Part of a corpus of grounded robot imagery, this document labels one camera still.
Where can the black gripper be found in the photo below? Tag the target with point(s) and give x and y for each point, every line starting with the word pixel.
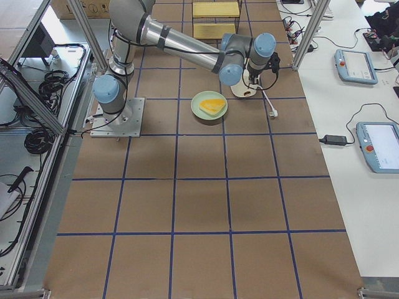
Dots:
pixel 253 75

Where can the white toaster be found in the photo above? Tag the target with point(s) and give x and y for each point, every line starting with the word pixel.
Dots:
pixel 241 90

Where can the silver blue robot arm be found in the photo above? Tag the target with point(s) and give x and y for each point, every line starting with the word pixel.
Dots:
pixel 238 62

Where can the triangular bread on plate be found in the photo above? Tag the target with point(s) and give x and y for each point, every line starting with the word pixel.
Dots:
pixel 212 106

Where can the far blue teach pendant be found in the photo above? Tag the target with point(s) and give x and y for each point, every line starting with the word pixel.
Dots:
pixel 356 67

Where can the blue teach pendant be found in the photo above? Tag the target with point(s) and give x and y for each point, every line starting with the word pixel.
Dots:
pixel 379 145
pixel 356 67

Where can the light green plate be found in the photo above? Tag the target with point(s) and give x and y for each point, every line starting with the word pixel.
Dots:
pixel 203 96

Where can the light wooden shelf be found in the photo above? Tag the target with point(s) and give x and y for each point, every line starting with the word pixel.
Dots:
pixel 215 15

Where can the black power adapter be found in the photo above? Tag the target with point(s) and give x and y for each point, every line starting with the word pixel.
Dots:
pixel 336 140

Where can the near blue teach pendant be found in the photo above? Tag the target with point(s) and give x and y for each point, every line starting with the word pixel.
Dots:
pixel 379 145

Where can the cardboard box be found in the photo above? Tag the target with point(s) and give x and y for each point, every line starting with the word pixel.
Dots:
pixel 94 9

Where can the aluminium frame post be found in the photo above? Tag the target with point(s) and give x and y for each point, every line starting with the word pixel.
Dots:
pixel 310 30

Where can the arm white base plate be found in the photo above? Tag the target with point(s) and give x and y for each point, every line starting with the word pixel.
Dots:
pixel 128 124

